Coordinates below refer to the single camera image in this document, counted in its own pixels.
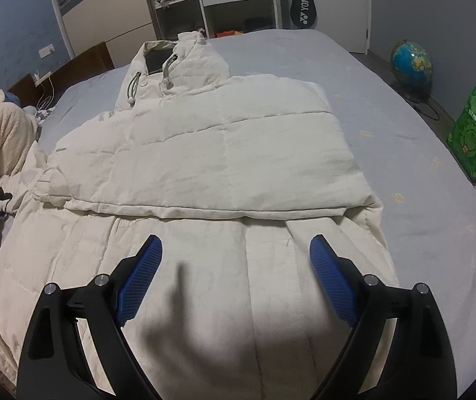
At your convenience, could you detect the cream puffer jacket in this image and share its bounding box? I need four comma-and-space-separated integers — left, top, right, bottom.
0, 33, 388, 381

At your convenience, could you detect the brown wooden headboard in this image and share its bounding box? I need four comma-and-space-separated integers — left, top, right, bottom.
8, 42, 114, 106

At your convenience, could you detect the blue desk globe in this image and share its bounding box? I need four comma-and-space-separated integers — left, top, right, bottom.
390, 40, 433, 88

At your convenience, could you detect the black Yonex racket bag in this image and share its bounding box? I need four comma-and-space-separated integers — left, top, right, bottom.
290, 0, 317, 29

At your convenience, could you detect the white wardrobe door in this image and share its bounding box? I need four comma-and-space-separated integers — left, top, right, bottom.
314, 0, 372, 54

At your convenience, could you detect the white charging cable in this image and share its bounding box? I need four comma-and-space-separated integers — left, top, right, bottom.
33, 72, 58, 119

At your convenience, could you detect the white wall socket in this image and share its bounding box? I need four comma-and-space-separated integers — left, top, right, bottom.
38, 43, 55, 59

